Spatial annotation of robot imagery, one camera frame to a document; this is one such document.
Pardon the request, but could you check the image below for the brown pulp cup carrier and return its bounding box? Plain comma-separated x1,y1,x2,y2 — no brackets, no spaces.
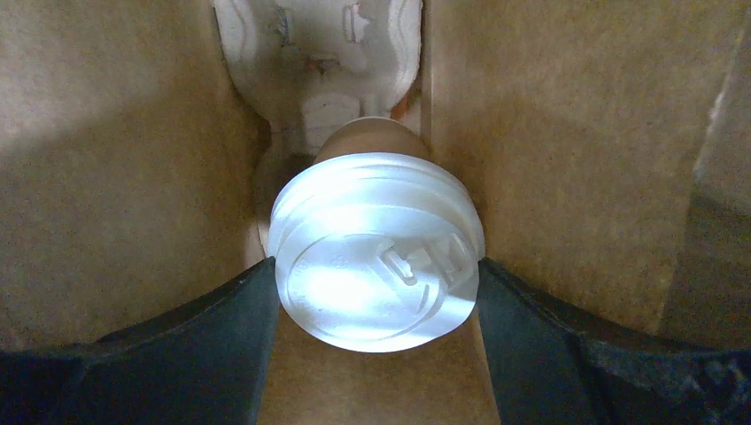
213,0,422,155

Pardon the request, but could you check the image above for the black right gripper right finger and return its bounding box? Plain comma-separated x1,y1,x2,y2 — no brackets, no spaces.
476,259,750,424

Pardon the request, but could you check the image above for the green paper bag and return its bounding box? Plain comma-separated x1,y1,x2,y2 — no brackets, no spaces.
1,1,750,424

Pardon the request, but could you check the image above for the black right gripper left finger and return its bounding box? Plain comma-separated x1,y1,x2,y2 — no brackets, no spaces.
1,259,279,424

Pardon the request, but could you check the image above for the brown paper coffee cup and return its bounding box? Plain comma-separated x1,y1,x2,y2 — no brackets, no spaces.
266,117,485,353

